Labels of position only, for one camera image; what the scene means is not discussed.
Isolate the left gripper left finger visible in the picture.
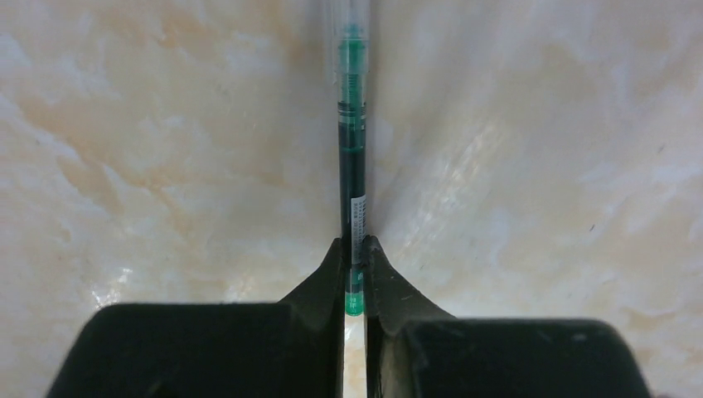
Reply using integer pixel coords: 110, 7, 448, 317
48, 240, 344, 397

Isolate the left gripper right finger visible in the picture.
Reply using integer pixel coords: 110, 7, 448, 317
363, 236, 650, 397

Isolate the green thin pen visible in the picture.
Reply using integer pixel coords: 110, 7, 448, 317
328, 1, 371, 317

